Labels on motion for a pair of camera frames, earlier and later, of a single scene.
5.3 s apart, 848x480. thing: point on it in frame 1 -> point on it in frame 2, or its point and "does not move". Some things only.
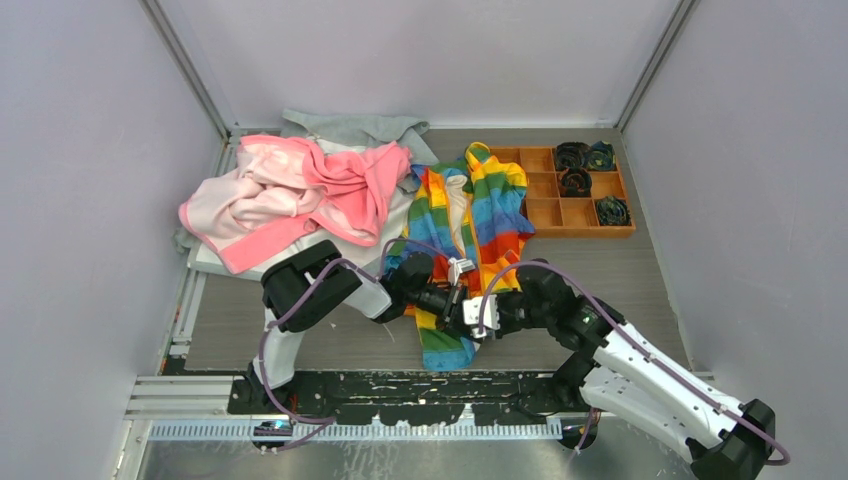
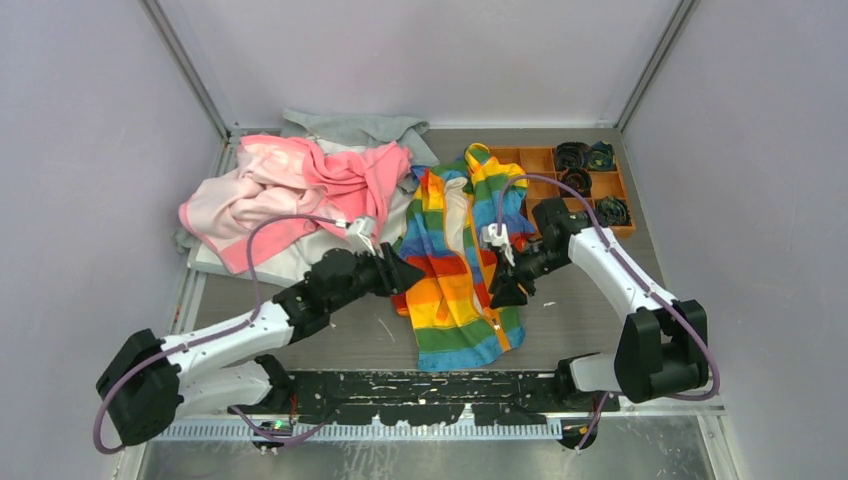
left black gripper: [451, 320] -> [393, 273]
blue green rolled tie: [613, 211] does not move
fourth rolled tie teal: [602, 156] does not move
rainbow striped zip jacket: [470, 215] does not move
